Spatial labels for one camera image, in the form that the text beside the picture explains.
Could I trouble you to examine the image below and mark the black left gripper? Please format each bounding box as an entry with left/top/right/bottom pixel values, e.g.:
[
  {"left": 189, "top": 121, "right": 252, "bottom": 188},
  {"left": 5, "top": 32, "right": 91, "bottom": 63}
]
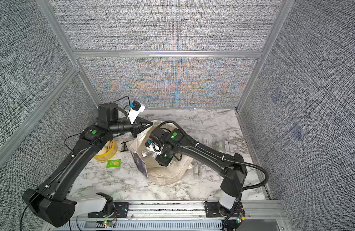
[{"left": 109, "top": 117, "right": 153, "bottom": 138}]

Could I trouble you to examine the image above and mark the beige canvas tote bag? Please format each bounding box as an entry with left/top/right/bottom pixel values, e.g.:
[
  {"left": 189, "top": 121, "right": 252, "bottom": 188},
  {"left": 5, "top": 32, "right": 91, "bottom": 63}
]
[{"left": 128, "top": 120, "right": 194, "bottom": 186}]

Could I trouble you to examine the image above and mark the clear compass case green insert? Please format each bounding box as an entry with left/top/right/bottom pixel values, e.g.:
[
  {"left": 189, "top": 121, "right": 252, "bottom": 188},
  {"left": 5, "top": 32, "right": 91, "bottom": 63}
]
[{"left": 213, "top": 140, "right": 221, "bottom": 152}]

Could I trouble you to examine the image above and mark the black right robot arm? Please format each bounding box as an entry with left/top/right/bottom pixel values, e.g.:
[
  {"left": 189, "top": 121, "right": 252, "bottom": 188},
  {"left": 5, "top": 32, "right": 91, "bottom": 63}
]
[{"left": 150, "top": 128, "right": 248, "bottom": 210}]

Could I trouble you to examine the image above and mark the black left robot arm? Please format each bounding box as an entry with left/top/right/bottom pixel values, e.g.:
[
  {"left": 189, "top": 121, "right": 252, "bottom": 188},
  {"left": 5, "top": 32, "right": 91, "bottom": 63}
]
[{"left": 22, "top": 101, "right": 153, "bottom": 227}]

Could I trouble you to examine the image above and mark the small black packet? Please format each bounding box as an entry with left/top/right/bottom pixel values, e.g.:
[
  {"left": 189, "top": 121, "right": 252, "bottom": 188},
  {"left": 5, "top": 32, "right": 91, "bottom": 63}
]
[{"left": 120, "top": 141, "right": 128, "bottom": 153}]

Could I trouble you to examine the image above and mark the yellow tape roll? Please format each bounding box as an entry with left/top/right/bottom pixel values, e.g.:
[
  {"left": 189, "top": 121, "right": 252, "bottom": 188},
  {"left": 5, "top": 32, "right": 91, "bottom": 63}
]
[{"left": 94, "top": 140, "right": 118, "bottom": 161}]

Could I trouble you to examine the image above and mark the green snack packet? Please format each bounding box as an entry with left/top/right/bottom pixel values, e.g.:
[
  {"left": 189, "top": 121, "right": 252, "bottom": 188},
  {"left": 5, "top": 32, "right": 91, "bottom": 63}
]
[{"left": 106, "top": 159, "right": 121, "bottom": 168}]

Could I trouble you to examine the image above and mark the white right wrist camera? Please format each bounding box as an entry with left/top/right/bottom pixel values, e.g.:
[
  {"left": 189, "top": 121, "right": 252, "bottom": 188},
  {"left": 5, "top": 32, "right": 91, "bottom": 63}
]
[{"left": 145, "top": 140, "right": 162, "bottom": 155}]

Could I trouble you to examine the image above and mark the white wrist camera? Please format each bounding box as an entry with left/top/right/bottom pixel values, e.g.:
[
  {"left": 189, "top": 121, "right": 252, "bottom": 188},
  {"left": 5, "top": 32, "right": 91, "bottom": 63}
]
[
  {"left": 145, "top": 140, "right": 162, "bottom": 155},
  {"left": 127, "top": 101, "right": 145, "bottom": 124}
]

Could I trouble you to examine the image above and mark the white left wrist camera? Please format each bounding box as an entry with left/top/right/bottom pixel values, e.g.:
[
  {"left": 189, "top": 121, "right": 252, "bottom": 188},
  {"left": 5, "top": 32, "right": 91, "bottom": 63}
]
[{"left": 127, "top": 101, "right": 145, "bottom": 124}]

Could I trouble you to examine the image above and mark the black corrugated cable hose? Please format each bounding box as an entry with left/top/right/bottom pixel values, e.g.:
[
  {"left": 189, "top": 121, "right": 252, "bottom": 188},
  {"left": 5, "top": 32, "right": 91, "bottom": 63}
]
[{"left": 157, "top": 120, "right": 269, "bottom": 229}]

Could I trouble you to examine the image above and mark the aluminium front rail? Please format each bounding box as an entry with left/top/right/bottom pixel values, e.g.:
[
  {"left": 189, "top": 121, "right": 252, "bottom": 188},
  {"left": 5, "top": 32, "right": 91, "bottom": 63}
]
[{"left": 59, "top": 200, "right": 292, "bottom": 231}]

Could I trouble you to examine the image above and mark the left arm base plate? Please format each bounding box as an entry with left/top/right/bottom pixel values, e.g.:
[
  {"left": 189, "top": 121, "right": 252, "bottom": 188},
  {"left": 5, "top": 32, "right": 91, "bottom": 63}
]
[{"left": 88, "top": 202, "right": 130, "bottom": 218}]

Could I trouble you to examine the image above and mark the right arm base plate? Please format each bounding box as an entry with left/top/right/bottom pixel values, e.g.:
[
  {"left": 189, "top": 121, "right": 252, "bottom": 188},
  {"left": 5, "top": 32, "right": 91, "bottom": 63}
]
[{"left": 203, "top": 201, "right": 246, "bottom": 218}]

